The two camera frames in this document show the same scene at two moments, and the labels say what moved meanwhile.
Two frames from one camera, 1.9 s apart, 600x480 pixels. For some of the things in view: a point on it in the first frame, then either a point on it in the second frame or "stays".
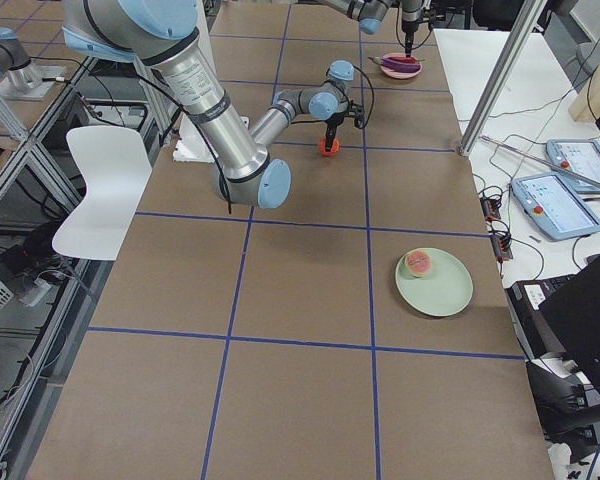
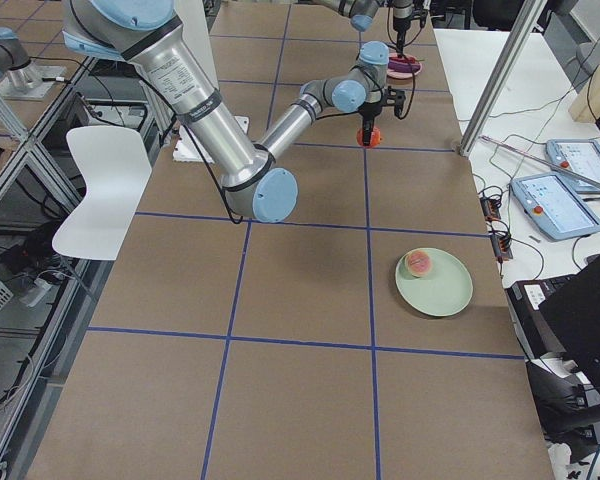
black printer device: [538, 339] stays
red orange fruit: [334, 148] -> [375, 137]
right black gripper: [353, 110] -> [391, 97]
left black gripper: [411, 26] -> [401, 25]
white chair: [116, 167] stays
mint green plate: [444, 291] stays
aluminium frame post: [528, 22] stays
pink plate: [390, 73] stays
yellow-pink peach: [419, 263] stays
